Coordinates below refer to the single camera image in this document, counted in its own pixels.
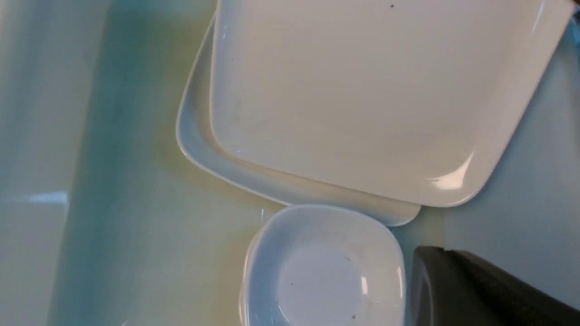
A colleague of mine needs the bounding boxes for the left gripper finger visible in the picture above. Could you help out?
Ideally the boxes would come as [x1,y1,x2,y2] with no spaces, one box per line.
[410,246,580,326]

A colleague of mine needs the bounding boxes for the white bowl tray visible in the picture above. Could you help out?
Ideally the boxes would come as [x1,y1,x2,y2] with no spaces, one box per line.
[238,205,406,326]

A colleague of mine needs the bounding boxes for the white square rice plate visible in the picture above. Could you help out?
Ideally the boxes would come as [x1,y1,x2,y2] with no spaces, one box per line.
[210,0,576,207]

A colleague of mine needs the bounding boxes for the white square plate in tub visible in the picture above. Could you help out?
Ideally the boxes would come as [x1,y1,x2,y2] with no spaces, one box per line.
[176,17,422,227]

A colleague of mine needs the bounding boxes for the large white plastic tub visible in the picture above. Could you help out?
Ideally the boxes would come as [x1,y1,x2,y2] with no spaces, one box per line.
[1,0,579,326]

